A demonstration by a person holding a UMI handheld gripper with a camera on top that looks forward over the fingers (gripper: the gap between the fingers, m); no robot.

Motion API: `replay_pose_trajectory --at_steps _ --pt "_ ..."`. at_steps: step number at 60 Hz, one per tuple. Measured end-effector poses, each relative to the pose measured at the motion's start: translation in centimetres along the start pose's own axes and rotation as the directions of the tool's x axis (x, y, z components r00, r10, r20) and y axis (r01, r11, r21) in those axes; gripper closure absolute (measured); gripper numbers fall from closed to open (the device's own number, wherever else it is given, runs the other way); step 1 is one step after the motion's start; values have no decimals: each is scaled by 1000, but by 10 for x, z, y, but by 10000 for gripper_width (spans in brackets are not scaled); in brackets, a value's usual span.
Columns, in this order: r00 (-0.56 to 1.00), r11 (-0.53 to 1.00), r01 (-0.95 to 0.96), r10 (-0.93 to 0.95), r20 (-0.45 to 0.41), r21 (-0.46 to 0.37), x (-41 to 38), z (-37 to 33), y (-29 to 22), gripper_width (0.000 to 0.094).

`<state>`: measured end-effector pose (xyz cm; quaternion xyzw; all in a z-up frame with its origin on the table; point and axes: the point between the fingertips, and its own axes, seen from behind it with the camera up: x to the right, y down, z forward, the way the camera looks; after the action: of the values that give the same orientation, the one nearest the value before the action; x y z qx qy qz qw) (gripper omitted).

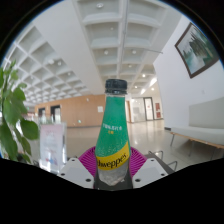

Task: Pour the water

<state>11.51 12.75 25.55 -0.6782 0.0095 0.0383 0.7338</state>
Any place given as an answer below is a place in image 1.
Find round ceiling lights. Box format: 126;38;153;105
46;2;159;96

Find dark framed glass door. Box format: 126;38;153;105
142;96;155;122

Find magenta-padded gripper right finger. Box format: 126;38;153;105
128;146;169;190

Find green leafy plant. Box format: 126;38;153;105
0;59;40;164

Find white cushioned bench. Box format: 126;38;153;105
169;96;224;158

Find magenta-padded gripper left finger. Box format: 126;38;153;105
58;146;98;190

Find clear acrylic sign stand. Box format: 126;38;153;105
38;121;68;174

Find black metal chairs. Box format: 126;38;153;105
148;150;179;173

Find green plastic drink bottle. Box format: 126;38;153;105
94;78;132;187

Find dark framed landscape picture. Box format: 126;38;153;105
174;21;221;80

